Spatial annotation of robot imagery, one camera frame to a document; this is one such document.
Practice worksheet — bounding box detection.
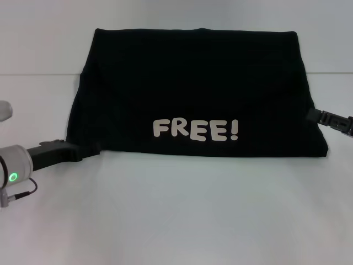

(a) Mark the left gripper cable with plug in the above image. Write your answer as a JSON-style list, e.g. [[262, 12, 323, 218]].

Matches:
[[0, 177, 39, 208]]

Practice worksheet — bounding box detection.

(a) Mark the black shirt with FREE print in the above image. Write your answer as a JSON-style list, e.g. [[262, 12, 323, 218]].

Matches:
[[67, 27, 329, 158]]

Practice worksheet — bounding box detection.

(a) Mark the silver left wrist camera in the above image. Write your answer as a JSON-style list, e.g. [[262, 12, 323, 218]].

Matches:
[[0, 100, 14, 123]]

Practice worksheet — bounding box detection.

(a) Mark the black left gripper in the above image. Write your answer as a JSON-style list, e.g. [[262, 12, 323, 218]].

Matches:
[[25, 140, 102, 173]]

